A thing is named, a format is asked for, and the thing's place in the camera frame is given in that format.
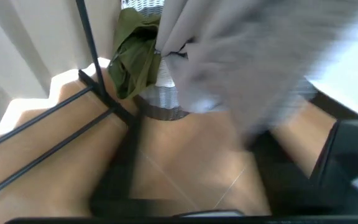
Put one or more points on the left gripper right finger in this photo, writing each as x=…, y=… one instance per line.
x=284, y=186

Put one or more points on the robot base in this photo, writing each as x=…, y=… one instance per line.
x=337, y=161

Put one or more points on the black clothes rack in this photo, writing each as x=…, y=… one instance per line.
x=99, y=84

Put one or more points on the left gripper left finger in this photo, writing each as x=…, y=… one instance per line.
x=113, y=186

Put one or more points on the pale grey shorts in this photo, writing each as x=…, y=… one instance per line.
x=244, y=56

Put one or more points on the white laundry basket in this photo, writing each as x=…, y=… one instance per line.
x=163, y=99

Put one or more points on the green printed t-shirt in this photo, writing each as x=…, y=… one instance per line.
x=134, y=59

